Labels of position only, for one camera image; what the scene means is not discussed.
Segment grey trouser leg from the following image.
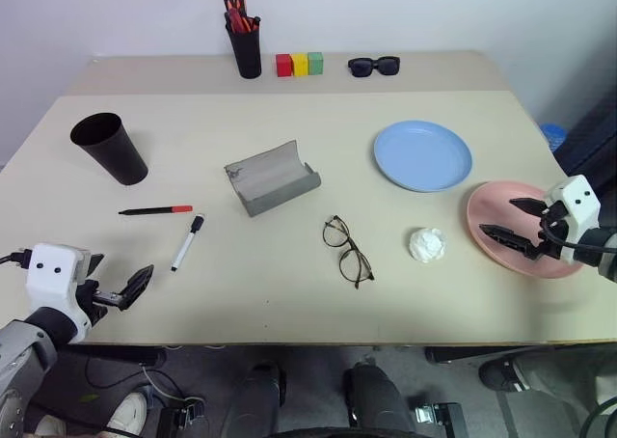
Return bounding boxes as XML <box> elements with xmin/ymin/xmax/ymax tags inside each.
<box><xmin>509</xmin><ymin>346</ymin><xmax>617</xmax><ymax>413</ymax></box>

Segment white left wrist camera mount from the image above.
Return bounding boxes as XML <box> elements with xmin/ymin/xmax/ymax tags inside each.
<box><xmin>24</xmin><ymin>243</ymin><xmax>94</xmax><ymax>345</ymax></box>

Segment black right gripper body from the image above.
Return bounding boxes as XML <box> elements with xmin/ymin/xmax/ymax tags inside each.
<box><xmin>523</xmin><ymin>200</ymin><xmax>570</xmax><ymax>263</ymax></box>

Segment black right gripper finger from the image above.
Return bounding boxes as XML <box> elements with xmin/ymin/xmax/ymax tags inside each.
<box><xmin>509</xmin><ymin>197</ymin><xmax>549</xmax><ymax>217</ymax></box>
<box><xmin>477</xmin><ymin>223</ymin><xmax>533</xmax><ymax>257</ymax></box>

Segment red pens bundle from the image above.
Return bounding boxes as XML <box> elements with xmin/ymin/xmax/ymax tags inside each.
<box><xmin>225</xmin><ymin>7</ymin><xmax>256</xmax><ymax>35</ymax></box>

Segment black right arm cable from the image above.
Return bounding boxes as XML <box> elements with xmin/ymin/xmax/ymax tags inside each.
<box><xmin>536</xmin><ymin>218</ymin><xmax>617</xmax><ymax>256</ymax></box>

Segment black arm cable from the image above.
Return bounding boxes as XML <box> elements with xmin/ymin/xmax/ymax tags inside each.
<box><xmin>0</xmin><ymin>248</ymin><xmax>31</xmax><ymax>268</ymax></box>
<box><xmin>536</xmin><ymin>218</ymin><xmax>617</xmax><ymax>256</ymax></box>

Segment pink plate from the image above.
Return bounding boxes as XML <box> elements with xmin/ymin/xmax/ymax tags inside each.
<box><xmin>466</xmin><ymin>180</ymin><xmax>597</xmax><ymax>280</ymax></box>

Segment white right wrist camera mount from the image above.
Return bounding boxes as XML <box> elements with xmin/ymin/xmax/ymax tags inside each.
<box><xmin>543</xmin><ymin>175</ymin><xmax>602</xmax><ymax>266</ymax></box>

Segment white tissue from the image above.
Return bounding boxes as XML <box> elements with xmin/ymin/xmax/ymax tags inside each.
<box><xmin>408</xmin><ymin>227</ymin><xmax>447</xmax><ymax>264</ymax></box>

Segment dark rounded shape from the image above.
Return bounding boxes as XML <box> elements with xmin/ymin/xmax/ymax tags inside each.
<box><xmin>225</xmin><ymin>359</ymin><xmax>287</xmax><ymax>438</ymax></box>
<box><xmin>341</xmin><ymin>362</ymin><xmax>416</xmax><ymax>438</ymax></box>

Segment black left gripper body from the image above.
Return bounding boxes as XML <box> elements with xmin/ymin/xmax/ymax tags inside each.
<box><xmin>75</xmin><ymin>278</ymin><xmax>122</xmax><ymax>327</ymax></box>

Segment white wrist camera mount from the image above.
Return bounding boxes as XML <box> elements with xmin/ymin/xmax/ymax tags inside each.
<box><xmin>543</xmin><ymin>175</ymin><xmax>602</xmax><ymax>266</ymax></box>
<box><xmin>24</xmin><ymin>243</ymin><xmax>94</xmax><ymax>345</ymax></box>

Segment grey glasses case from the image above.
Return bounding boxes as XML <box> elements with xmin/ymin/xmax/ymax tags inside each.
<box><xmin>223</xmin><ymin>140</ymin><xmax>323</xmax><ymax>218</ymax></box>

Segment metal floor bracket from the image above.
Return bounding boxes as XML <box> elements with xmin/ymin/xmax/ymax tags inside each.
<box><xmin>413</xmin><ymin>400</ymin><xmax>467</xmax><ymax>438</ymax></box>
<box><xmin>156</xmin><ymin>397</ymin><xmax>205</xmax><ymax>438</ymax></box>

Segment blue plate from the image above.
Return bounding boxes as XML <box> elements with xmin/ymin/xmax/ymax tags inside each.
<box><xmin>373</xmin><ymin>119</ymin><xmax>474</xmax><ymax>193</ymax></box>

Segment white marker with black cap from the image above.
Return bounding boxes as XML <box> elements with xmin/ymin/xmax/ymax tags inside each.
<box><xmin>170</xmin><ymin>212</ymin><xmax>206</xmax><ymax>273</ymax></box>

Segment black and white shoe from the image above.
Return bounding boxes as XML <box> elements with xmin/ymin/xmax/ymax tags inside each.
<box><xmin>478</xmin><ymin>356</ymin><xmax>531</xmax><ymax>394</ymax></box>

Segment black pen holder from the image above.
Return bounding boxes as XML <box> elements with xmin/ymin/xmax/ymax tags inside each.
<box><xmin>224</xmin><ymin>13</ymin><xmax>263</xmax><ymax>80</ymax></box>

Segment tortoiseshell eyeglasses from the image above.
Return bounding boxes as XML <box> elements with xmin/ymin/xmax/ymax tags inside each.
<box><xmin>322</xmin><ymin>214</ymin><xmax>376</xmax><ymax>291</ymax></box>

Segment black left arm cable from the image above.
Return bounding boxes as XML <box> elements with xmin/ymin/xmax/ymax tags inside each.
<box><xmin>0</xmin><ymin>248</ymin><xmax>31</xmax><ymax>268</ymax></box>

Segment black tapered cup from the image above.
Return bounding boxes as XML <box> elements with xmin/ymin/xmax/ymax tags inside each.
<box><xmin>69</xmin><ymin>112</ymin><xmax>149</xmax><ymax>187</ymax></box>

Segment dark chair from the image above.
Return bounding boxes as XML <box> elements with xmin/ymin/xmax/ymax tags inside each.
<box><xmin>551</xmin><ymin>89</ymin><xmax>617</xmax><ymax>194</ymax></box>

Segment black sunglasses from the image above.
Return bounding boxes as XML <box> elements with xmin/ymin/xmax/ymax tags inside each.
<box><xmin>347</xmin><ymin>56</ymin><xmax>401</xmax><ymax>78</ymax></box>

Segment black pen with red cap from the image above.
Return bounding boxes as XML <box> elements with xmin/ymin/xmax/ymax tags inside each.
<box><xmin>118</xmin><ymin>205</ymin><xmax>194</xmax><ymax>216</ymax></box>

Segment blue round container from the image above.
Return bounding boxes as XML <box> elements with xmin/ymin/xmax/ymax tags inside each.
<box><xmin>538</xmin><ymin>122</ymin><xmax>568</xmax><ymax>152</ymax></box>

